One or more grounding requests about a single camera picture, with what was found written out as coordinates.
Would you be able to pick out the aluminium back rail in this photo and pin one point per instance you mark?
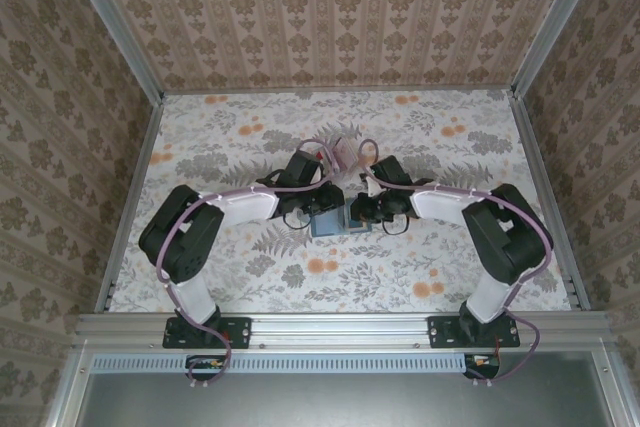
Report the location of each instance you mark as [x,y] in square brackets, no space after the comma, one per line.
[340,90]

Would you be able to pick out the aluminium side rail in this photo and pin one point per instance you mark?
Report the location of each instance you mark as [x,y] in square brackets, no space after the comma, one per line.
[131,197]
[544,187]

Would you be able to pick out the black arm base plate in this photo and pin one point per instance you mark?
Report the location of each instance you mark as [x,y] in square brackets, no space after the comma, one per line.
[240,332]
[440,332]

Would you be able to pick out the black controller box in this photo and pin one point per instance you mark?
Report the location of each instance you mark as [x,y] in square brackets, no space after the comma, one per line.
[482,363]
[205,364]

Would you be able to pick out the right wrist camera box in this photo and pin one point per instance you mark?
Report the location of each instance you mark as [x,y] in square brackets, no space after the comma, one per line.
[372,187]

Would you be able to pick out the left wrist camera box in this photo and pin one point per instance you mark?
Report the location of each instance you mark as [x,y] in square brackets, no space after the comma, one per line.
[318,172]

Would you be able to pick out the clear plastic card box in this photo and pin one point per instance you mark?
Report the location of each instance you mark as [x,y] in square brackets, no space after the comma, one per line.
[356,161]

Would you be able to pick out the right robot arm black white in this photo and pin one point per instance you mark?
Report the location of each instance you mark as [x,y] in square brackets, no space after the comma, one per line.
[510,247]

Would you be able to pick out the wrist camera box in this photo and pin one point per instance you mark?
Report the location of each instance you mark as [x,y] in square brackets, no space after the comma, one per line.
[372,187]
[318,172]

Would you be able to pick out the blue card holder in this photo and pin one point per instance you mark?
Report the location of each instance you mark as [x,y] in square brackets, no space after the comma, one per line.
[325,227]

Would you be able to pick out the aluminium mounting rail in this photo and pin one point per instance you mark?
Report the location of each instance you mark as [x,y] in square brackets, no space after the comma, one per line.
[340,329]

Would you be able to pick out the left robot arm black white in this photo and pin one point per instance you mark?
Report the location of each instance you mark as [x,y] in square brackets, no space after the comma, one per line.
[200,247]

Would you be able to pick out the aluminium frame post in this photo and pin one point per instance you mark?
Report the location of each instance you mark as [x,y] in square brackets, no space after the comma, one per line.
[115,27]
[556,22]

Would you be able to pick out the grey metal panel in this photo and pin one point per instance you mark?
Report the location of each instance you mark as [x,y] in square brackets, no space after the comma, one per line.
[350,402]

